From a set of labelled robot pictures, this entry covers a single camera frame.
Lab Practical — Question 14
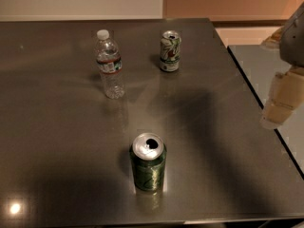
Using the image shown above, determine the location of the clear plastic water bottle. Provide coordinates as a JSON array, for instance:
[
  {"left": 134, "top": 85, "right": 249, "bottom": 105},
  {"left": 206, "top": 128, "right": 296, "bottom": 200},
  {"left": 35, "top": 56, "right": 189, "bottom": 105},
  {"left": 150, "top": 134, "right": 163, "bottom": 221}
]
[{"left": 95, "top": 29, "right": 125, "bottom": 99}]

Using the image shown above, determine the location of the white green soda can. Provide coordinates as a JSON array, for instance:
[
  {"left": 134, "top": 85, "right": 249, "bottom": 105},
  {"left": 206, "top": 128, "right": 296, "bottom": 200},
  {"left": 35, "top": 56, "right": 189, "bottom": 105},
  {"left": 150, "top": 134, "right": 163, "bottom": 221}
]
[{"left": 160, "top": 30, "right": 181, "bottom": 72}]

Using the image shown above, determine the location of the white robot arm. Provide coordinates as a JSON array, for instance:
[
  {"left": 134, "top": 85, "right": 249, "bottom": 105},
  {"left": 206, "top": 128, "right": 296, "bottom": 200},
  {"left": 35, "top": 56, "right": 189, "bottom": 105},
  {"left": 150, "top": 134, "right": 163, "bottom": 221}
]
[{"left": 260, "top": 3, "right": 304, "bottom": 129}]

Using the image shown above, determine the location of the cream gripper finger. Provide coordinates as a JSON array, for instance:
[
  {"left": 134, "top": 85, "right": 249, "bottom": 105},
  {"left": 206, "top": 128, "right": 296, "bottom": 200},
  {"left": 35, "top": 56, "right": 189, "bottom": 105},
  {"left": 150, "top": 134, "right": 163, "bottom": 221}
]
[{"left": 260, "top": 67, "right": 304, "bottom": 129}]

